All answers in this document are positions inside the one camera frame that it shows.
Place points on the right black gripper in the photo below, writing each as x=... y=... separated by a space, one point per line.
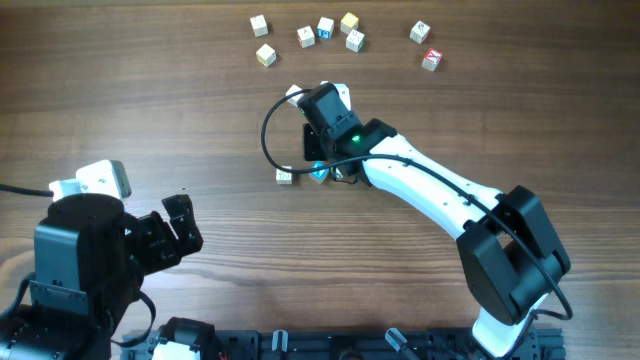
x=311 y=148

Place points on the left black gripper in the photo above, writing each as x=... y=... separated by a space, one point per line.
x=167 y=249

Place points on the blue X wooden block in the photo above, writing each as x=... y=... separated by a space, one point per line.
x=320 y=172

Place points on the plain wooden block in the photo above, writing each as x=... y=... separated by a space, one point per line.
x=284 y=177

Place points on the wooden block green picture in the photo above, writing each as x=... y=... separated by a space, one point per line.
x=337 y=175

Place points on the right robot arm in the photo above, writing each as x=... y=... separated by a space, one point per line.
x=511 y=255

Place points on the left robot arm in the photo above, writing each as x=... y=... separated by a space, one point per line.
x=91 y=259

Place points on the wooden block red side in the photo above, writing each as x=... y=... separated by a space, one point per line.
x=294 y=94

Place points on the wooden block green side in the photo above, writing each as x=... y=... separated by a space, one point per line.
x=355 y=40

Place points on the wooden block red letter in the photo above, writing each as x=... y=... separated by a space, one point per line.
x=306 y=36

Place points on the wooden block yellow side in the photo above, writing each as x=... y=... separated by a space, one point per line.
x=266 y=55

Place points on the wooden block blue side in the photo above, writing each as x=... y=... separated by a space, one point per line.
x=325 y=28

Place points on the yellow top wooden block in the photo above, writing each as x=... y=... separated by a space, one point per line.
x=349 y=22

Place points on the red top wooden block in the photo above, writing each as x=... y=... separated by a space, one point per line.
x=432 y=59

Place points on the wooden block top left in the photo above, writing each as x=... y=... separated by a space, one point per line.
x=259 y=25

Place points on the wooden block far right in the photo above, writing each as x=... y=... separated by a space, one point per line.
x=419 y=32

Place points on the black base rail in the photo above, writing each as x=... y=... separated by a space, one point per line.
x=183 y=338

